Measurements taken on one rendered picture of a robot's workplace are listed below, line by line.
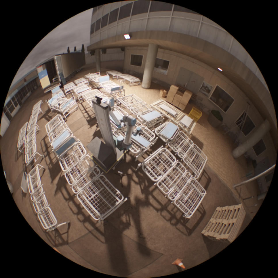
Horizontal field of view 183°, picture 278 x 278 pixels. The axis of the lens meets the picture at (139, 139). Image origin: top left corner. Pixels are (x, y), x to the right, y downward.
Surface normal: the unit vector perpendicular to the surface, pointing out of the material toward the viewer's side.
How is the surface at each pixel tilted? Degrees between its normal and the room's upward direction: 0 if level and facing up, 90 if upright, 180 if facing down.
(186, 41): 90
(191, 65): 90
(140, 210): 0
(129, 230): 0
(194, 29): 90
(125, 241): 0
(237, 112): 90
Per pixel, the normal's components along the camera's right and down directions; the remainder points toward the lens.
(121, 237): 0.12, -0.56
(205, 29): -0.68, 0.55
